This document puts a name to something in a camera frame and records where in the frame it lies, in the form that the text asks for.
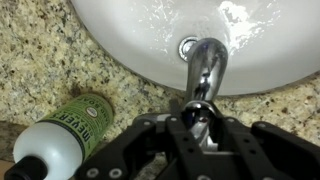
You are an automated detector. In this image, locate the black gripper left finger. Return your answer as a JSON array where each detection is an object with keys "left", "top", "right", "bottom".
[{"left": 74, "top": 112, "right": 214, "bottom": 180}]

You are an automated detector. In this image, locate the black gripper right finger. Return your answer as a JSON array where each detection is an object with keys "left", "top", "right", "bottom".
[{"left": 208, "top": 114, "right": 320, "bottom": 180}]

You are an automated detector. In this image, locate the metal sink drain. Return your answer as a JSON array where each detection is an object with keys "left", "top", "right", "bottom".
[{"left": 178, "top": 35, "right": 200, "bottom": 63}]

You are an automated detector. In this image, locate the white oval sink basin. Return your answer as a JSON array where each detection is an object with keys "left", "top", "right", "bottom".
[{"left": 69, "top": 0, "right": 320, "bottom": 98}]

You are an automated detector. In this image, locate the chrome sink faucet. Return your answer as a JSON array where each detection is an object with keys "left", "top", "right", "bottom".
[{"left": 178, "top": 37, "right": 230, "bottom": 153}]

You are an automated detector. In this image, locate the green soap pump bottle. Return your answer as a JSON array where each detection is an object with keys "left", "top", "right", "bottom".
[{"left": 3, "top": 94, "right": 115, "bottom": 180}]

